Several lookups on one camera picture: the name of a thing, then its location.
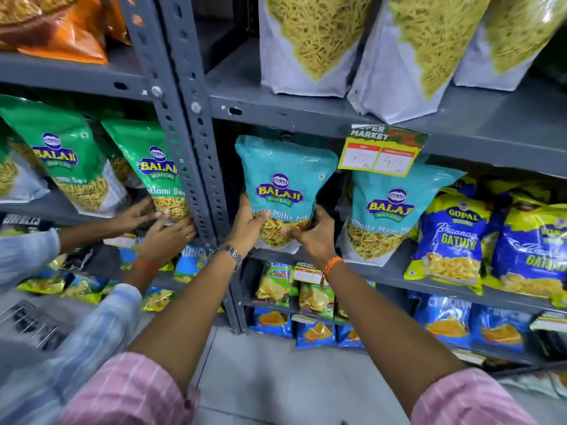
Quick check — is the person's right hand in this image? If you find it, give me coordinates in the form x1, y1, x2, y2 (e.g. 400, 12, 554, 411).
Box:
281, 204, 340, 267

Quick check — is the person's left hand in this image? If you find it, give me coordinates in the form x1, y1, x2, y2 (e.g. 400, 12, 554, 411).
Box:
226, 193, 272, 258

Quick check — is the teal snack mix packet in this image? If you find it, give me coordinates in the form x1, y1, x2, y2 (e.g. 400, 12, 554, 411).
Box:
235, 135, 339, 254
337, 163, 466, 267

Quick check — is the person's left forearm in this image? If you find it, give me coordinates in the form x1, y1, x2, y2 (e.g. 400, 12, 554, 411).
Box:
128, 249, 249, 394

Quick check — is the person's right forearm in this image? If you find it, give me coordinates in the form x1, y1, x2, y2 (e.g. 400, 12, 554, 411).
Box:
321, 261, 467, 419

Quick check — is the small white red price label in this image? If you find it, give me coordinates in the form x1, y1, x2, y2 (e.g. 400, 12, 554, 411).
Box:
293, 263, 325, 286

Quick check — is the silver wristwatch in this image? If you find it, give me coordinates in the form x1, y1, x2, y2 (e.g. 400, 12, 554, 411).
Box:
210, 244, 243, 271

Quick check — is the green chips packet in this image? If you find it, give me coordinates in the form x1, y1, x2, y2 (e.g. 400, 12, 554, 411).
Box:
254, 261, 295, 308
299, 282, 335, 320

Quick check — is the small blue chips packet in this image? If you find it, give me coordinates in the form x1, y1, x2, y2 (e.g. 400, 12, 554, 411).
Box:
249, 308, 294, 339
294, 319, 338, 350
337, 324, 366, 350

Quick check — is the yellow shelf price tag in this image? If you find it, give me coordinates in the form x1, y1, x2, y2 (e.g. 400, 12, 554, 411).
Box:
338, 124, 430, 178

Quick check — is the green sev snack packet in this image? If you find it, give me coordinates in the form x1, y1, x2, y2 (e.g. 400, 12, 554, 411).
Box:
101, 119, 192, 223
98, 141, 143, 189
0, 126, 50, 204
0, 95, 130, 218

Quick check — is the blue yellow gathiya packet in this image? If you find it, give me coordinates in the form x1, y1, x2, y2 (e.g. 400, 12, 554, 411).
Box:
403, 192, 493, 296
482, 203, 567, 309
441, 174, 567, 211

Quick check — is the large blue chips packet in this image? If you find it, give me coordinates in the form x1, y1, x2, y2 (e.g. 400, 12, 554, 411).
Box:
470, 304, 534, 354
410, 293, 473, 350

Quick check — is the row of yellow blue packets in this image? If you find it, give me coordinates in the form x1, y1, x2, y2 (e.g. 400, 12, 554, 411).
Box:
16, 244, 210, 313

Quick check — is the white packet of yellow sev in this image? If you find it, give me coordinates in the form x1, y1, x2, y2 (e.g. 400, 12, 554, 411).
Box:
454, 0, 567, 92
259, 0, 378, 99
347, 0, 493, 125

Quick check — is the pink checked shirt sleeve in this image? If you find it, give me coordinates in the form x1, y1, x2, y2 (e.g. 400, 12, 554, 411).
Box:
410, 367, 539, 425
59, 352, 201, 425

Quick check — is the grey metal shelf rack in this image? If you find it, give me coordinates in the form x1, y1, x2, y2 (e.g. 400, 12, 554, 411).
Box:
155, 0, 567, 372
0, 0, 242, 334

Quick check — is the black snack packet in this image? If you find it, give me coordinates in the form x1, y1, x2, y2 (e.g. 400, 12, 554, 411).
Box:
0, 213, 56, 237

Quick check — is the orange snack packet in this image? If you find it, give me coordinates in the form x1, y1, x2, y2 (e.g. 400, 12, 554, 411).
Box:
0, 0, 110, 65
102, 0, 144, 45

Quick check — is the orange thread bracelet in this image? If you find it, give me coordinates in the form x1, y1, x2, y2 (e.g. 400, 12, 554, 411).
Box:
321, 256, 346, 286

